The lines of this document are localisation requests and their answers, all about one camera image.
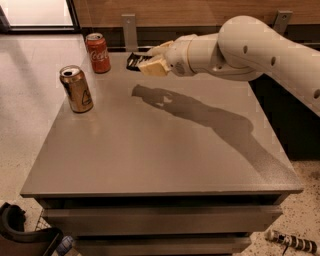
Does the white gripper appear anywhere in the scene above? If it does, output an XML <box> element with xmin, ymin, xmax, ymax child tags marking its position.
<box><xmin>138</xmin><ymin>34</ymin><xmax>196</xmax><ymax>77</ymax></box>

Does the black rxbar chocolate wrapper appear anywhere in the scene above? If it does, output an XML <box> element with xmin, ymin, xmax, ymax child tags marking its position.
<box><xmin>126</xmin><ymin>53</ymin><xmax>151</xmax><ymax>72</ymax></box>

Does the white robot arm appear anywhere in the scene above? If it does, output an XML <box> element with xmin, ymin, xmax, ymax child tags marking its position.
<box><xmin>138</xmin><ymin>16</ymin><xmax>320</xmax><ymax>116</ymax></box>

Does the red coke can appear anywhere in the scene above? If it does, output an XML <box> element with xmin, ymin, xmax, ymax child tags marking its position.
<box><xmin>85</xmin><ymin>33</ymin><xmax>111</xmax><ymax>74</ymax></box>

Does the gold drink can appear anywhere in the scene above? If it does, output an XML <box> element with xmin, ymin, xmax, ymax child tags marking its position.
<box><xmin>59</xmin><ymin>65</ymin><xmax>93</xmax><ymax>113</ymax></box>

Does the grey cabinet with drawers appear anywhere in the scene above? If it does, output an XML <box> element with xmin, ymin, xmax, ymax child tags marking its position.
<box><xmin>21</xmin><ymin>53</ymin><xmax>302</xmax><ymax>256</ymax></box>

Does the blue small object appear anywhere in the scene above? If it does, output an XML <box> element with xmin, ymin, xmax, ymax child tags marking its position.
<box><xmin>56</xmin><ymin>236</ymin><xmax>74</xmax><ymax>256</ymax></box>

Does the black chair part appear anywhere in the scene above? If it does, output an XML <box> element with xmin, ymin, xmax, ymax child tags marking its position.
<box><xmin>0</xmin><ymin>202</ymin><xmax>63</xmax><ymax>256</ymax></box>

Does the left metal wall bracket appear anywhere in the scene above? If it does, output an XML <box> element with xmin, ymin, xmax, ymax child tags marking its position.
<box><xmin>121</xmin><ymin>13</ymin><xmax>138</xmax><ymax>52</ymax></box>

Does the metal wall bracket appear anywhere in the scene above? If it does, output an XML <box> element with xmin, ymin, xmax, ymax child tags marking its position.
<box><xmin>121</xmin><ymin>13</ymin><xmax>138</xmax><ymax>52</ymax></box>
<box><xmin>272</xmin><ymin>10</ymin><xmax>293</xmax><ymax>35</ymax></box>

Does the right metal wall bracket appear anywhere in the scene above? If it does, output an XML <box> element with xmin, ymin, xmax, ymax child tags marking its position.
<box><xmin>272</xmin><ymin>10</ymin><xmax>293</xmax><ymax>35</ymax></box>

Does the striped black white cable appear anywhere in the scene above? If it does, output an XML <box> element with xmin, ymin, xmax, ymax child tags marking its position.
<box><xmin>265</xmin><ymin>229</ymin><xmax>319</xmax><ymax>255</ymax></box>

